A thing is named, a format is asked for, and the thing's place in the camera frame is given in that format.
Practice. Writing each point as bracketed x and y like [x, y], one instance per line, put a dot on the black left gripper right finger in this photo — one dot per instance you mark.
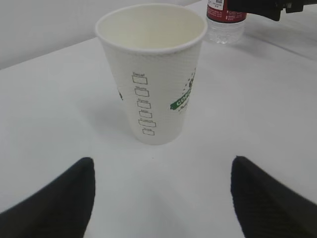
[266, 208]

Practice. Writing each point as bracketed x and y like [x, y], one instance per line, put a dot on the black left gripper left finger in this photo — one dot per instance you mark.
[61, 209]

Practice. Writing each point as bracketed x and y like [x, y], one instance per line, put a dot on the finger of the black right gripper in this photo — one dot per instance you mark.
[270, 9]

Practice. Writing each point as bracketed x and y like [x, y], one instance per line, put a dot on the clear water bottle red label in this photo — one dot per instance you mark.
[224, 26]

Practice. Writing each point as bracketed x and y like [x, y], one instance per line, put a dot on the white paper cup green logo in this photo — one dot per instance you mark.
[152, 51]

